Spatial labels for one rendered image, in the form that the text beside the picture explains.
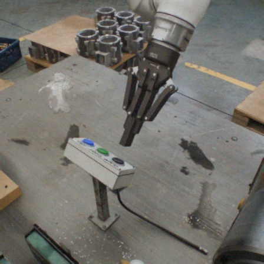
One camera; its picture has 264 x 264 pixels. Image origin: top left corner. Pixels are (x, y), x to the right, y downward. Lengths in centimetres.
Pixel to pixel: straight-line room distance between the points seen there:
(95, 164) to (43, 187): 37
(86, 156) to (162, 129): 54
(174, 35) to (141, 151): 57
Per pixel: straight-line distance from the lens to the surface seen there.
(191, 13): 63
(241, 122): 255
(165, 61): 62
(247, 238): 54
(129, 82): 67
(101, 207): 85
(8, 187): 100
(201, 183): 101
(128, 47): 268
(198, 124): 123
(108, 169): 67
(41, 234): 78
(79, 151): 72
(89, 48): 263
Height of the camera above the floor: 158
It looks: 42 degrees down
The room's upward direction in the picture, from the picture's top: straight up
